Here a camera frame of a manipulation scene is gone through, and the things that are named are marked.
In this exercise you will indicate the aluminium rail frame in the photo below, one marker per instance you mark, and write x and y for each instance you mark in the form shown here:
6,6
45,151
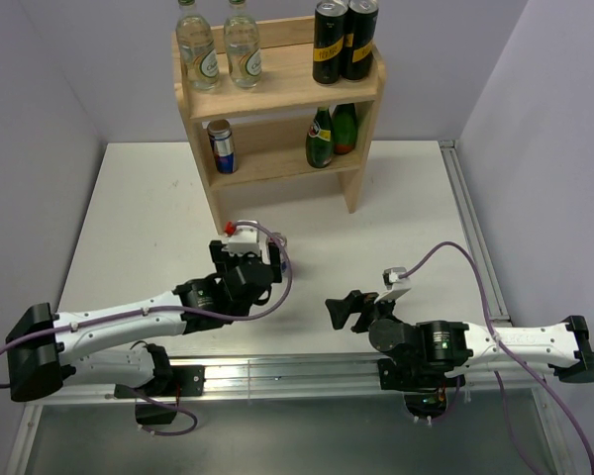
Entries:
276,377
548,411

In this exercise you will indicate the energy drink can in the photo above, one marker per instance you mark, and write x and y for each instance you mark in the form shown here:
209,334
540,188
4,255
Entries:
283,245
222,145

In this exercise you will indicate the black tall can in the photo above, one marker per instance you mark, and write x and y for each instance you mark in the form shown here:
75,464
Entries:
328,42
360,25

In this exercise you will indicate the clear bottle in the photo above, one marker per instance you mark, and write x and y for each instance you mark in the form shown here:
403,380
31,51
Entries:
196,47
242,43

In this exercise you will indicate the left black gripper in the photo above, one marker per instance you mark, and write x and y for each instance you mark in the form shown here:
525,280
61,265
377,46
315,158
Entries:
223,259

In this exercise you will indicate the left black tall can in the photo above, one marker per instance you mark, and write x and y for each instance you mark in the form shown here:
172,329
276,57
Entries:
328,42

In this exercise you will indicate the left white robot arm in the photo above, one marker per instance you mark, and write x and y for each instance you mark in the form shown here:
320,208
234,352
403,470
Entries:
51,350

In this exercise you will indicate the wooden two-tier shelf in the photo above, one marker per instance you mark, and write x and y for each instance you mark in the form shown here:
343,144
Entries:
269,125

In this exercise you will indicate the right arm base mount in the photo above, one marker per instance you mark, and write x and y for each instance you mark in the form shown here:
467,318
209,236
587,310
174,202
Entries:
428,398

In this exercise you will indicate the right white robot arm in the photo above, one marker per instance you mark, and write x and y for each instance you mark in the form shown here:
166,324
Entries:
429,354

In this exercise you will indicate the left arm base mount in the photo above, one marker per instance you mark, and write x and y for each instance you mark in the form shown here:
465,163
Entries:
157,408

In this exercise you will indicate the dark green glass bottle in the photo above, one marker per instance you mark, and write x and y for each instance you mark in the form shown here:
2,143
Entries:
344,128

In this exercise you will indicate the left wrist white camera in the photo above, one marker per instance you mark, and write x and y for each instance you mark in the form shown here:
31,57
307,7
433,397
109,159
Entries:
242,239

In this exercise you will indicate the aluminium front rail frame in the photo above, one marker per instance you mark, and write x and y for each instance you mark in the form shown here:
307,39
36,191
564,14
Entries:
276,377

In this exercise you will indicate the right black tall can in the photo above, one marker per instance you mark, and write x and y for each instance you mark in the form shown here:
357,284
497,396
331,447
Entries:
360,25

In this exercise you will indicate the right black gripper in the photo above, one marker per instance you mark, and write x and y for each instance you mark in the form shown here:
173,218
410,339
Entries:
340,309

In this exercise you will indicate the aluminium right rail frame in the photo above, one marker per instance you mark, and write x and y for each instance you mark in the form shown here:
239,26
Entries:
548,411

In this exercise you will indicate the green labelled glass bottle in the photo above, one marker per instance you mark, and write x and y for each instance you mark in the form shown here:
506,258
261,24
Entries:
320,140

